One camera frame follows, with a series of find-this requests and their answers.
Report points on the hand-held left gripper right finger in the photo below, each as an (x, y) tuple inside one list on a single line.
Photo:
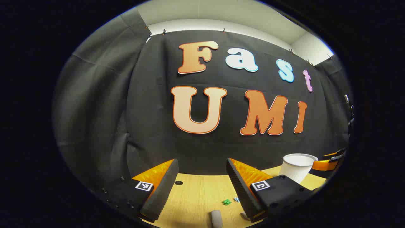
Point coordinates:
[(240, 186)]

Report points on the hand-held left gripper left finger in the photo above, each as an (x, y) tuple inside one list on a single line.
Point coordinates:
[(159, 190)]

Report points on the small grey broom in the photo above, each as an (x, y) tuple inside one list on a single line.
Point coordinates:
[(217, 218)]

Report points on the grey dustpan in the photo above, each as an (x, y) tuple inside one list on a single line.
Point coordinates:
[(243, 216)]

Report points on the white ribbed garbage bin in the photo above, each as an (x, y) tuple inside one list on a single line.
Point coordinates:
[(295, 169)]

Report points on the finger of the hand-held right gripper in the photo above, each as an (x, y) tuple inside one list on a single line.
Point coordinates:
[(326, 164)]

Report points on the wooden desktop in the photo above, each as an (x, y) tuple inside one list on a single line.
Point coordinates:
[(196, 199)]

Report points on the green paper ball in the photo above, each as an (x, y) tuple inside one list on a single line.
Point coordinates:
[(226, 202)]

